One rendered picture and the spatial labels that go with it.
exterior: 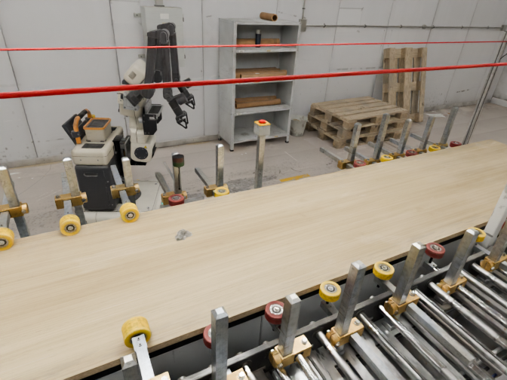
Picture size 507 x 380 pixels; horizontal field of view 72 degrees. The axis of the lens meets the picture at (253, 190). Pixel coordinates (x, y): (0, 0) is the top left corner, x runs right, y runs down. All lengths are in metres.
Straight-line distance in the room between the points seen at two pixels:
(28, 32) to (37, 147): 1.20
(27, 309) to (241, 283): 0.74
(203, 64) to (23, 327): 3.79
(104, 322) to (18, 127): 3.47
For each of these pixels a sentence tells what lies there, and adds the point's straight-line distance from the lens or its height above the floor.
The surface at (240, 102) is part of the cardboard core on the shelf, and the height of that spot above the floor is 0.59.
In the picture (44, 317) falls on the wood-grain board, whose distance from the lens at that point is 1.41.
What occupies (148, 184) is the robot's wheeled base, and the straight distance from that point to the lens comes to 3.31.
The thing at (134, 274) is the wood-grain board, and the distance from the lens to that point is 1.46.
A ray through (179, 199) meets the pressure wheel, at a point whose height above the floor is 0.91.
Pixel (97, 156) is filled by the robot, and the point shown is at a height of 0.77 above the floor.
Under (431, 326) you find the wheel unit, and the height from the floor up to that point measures 0.85.
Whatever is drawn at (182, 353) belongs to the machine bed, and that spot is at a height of 0.76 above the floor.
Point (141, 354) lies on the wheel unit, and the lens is 1.14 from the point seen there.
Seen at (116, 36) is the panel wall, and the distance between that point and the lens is 4.36.
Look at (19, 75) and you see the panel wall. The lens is 4.40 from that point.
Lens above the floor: 1.88
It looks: 30 degrees down
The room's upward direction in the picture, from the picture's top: 4 degrees clockwise
